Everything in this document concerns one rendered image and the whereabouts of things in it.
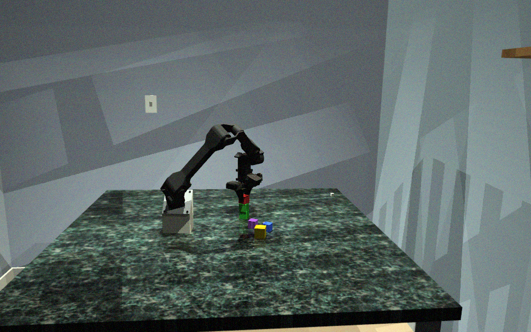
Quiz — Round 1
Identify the yellow cube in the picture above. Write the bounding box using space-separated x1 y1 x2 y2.
254 225 266 239

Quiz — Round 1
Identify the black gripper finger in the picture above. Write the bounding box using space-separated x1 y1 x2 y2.
244 184 253 195
235 188 246 202

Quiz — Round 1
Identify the red block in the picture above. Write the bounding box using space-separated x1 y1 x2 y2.
238 194 249 204

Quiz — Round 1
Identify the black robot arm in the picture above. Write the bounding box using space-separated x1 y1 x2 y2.
160 123 264 210

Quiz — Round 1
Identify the purple block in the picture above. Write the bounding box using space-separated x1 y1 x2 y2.
248 219 258 229

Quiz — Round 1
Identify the blue block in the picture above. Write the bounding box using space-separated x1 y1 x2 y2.
263 222 273 232

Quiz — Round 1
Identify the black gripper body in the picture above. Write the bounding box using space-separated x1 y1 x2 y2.
226 167 253 190

